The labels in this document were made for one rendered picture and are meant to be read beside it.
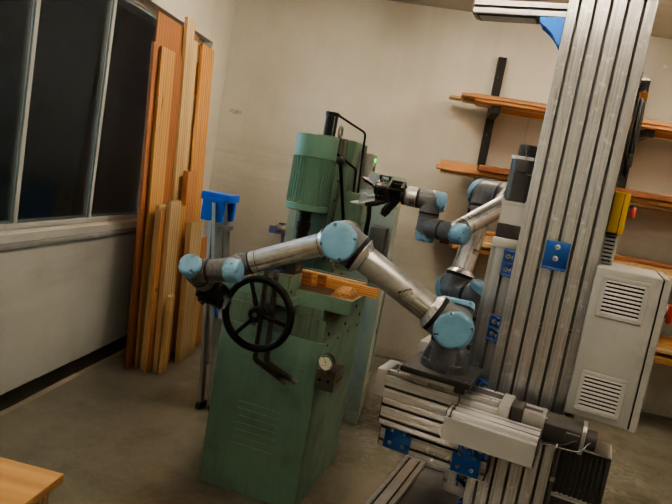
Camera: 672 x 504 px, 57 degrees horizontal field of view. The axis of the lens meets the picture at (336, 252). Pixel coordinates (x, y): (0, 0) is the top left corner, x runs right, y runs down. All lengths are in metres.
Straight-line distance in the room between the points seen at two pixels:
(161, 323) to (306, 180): 1.70
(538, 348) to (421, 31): 3.27
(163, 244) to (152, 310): 0.40
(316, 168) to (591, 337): 1.19
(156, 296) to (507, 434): 2.48
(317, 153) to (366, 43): 2.55
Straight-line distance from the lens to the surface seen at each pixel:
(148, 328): 3.84
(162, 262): 3.79
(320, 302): 2.40
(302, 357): 2.46
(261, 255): 2.04
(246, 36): 5.14
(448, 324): 1.80
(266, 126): 4.98
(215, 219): 3.28
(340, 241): 1.80
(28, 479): 1.73
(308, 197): 2.48
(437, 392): 2.00
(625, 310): 2.03
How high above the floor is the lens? 1.37
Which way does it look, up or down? 7 degrees down
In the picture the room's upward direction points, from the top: 10 degrees clockwise
